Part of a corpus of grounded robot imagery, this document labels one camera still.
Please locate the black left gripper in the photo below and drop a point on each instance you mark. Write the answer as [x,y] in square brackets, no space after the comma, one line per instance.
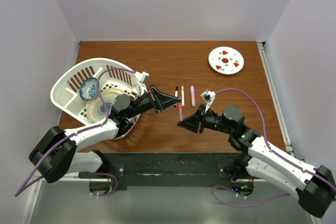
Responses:
[160,101]

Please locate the beige grey ceramic plate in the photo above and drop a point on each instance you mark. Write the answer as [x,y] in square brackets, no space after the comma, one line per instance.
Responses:
[96,110]

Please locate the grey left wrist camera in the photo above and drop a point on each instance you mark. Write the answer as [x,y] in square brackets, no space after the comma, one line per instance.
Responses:
[142,78]

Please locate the blue white porcelain bowl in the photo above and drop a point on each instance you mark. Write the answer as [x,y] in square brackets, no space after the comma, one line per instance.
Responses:
[88,89]

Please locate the white watermelon pattern plate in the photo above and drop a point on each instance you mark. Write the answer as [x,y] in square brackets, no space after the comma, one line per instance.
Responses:
[226,60]

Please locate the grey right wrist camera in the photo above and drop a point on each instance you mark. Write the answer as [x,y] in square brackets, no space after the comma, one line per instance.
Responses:
[208,97]

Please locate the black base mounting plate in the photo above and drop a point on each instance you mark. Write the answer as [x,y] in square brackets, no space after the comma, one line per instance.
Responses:
[180,170]

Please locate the pink highlighter pen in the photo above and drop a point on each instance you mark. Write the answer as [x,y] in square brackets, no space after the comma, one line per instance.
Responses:
[192,92]

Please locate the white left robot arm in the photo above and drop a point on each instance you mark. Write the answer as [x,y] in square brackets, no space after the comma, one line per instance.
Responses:
[59,151]

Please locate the white plastic basket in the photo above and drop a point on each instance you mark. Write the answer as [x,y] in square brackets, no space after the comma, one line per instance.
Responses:
[111,75]

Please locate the aluminium frame rail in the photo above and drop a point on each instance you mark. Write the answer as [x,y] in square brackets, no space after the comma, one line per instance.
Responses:
[273,91]

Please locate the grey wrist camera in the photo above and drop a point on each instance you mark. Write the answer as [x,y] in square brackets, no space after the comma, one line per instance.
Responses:
[208,97]
[142,78]

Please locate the slim pink red-tipped pen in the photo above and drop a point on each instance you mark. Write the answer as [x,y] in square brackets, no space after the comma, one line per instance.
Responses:
[180,114]

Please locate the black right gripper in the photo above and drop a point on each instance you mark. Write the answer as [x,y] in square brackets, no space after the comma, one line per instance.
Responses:
[196,123]

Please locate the white thin pen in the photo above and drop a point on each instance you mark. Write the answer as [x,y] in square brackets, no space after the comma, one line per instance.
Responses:
[182,98]

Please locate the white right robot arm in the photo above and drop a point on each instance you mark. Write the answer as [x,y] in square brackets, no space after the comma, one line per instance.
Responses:
[313,187]

